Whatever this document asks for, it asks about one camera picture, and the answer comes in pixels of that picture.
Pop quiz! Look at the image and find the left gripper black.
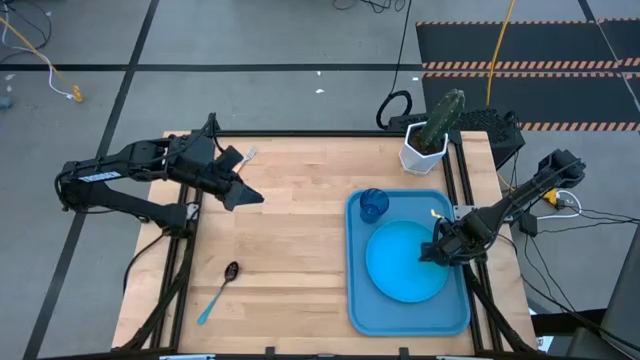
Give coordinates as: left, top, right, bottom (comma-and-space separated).
185, 158, 265, 212

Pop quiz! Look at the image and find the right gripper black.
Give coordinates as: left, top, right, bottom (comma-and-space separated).
418, 214, 494, 266

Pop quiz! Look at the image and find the blue round plate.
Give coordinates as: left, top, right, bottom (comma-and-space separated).
364, 219, 450, 304

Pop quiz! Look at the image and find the fork with orange handle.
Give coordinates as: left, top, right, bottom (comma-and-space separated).
234, 145, 259, 174

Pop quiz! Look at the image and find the spoon with teal handle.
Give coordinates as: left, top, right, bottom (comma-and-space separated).
196, 260, 240, 326

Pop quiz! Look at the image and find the blue faceted plastic cup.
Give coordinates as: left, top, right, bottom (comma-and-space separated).
358, 187, 390, 225

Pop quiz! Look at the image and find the blue plastic tray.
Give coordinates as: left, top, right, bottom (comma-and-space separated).
344, 188, 472, 337

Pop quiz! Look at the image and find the white angular planter pot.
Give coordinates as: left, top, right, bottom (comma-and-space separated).
398, 121, 450, 176

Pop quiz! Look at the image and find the black power adapter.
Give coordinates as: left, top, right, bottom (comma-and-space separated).
518, 212, 539, 238

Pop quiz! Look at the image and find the green cactus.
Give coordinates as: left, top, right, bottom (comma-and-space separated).
418, 88, 466, 154

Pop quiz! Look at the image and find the black perforated box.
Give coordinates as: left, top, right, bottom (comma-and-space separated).
387, 107, 526, 169

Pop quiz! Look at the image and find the dark grey furniture panel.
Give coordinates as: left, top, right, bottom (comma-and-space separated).
567, 239, 640, 360

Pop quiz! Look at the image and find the black hazard-striped floor mat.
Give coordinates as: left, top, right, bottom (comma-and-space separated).
414, 18, 640, 132

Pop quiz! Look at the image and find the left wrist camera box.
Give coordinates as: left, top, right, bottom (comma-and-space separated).
214, 145, 245, 174

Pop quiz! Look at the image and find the black aluminium table frame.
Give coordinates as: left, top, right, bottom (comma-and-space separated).
117, 112, 539, 359

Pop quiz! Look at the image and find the yellow floor cable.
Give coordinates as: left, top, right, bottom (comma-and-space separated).
0, 17, 85, 104

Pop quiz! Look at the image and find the black hanging cable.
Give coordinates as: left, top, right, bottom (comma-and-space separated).
375, 0, 414, 130

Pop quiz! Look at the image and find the yellow hanging cable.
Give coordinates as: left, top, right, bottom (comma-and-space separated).
485, 0, 517, 109

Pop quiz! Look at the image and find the white floor cable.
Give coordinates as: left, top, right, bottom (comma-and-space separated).
0, 9, 76, 101

